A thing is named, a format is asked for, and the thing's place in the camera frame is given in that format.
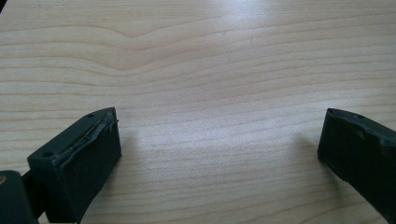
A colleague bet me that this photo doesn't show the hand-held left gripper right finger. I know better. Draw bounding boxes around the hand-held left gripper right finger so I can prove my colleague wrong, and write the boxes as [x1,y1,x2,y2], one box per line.
[317,107,396,224]

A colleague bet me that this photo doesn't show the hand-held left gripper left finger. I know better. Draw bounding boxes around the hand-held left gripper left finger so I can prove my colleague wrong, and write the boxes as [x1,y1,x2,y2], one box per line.
[26,106,122,224]

